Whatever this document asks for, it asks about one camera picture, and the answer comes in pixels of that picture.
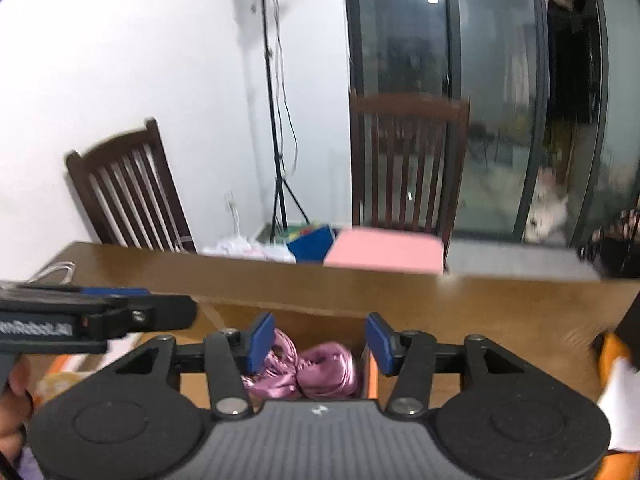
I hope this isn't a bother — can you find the cardboard box with orange edges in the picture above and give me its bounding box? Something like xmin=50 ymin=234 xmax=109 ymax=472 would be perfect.
xmin=30 ymin=300 xmax=468 ymax=403

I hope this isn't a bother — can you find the dark wooden slatted chair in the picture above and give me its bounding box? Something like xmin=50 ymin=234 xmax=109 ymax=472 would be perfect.
xmin=349 ymin=89 xmax=471 ymax=261
xmin=65 ymin=117 xmax=198 ymax=253

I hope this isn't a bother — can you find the black rack with items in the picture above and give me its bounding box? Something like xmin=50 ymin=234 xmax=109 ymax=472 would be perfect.
xmin=577 ymin=210 xmax=640 ymax=279

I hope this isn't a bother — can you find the pink satin cloth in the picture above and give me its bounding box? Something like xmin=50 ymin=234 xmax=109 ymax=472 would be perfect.
xmin=241 ymin=329 xmax=363 ymax=401

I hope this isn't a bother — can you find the sliding glass door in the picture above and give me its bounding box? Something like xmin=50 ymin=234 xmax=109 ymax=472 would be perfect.
xmin=342 ymin=0 xmax=640 ymax=256

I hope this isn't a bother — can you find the blue bag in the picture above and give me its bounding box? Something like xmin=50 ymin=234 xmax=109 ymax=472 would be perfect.
xmin=286 ymin=224 xmax=336 ymax=263

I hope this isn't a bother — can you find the pink seat cushion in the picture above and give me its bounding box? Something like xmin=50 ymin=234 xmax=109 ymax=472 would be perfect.
xmin=324 ymin=227 xmax=446 ymax=276

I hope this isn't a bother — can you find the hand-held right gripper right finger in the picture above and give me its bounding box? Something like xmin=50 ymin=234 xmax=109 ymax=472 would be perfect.
xmin=365 ymin=312 xmax=528 ymax=420

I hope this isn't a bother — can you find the black tripod stand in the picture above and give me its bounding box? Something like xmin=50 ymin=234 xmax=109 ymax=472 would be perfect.
xmin=242 ymin=0 xmax=313 ymax=243

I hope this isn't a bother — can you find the orange and white item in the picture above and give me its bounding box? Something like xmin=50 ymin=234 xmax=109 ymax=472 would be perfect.
xmin=595 ymin=330 xmax=640 ymax=480

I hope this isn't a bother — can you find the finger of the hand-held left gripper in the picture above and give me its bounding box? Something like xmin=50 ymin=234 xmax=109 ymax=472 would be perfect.
xmin=17 ymin=285 xmax=152 ymax=297
xmin=102 ymin=294 xmax=197 ymax=337

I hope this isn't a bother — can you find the white cord loop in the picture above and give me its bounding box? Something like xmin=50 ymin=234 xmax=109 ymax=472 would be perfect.
xmin=27 ymin=261 xmax=77 ymax=286

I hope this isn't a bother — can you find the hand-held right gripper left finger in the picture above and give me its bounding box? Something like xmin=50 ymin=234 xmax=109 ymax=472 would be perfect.
xmin=112 ymin=311 xmax=277 ymax=418

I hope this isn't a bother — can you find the white fluffy object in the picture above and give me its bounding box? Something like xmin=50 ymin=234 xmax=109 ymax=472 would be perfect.
xmin=525 ymin=170 xmax=571 ymax=243

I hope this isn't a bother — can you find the person's left hand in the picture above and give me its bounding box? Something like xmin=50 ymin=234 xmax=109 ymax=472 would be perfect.
xmin=0 ymin=355 xmax=34 ymax=461

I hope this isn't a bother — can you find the white plastic bag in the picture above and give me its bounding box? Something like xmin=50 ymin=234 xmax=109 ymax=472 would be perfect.
xmin=200 ymin=232 xmax=297 ymax=264

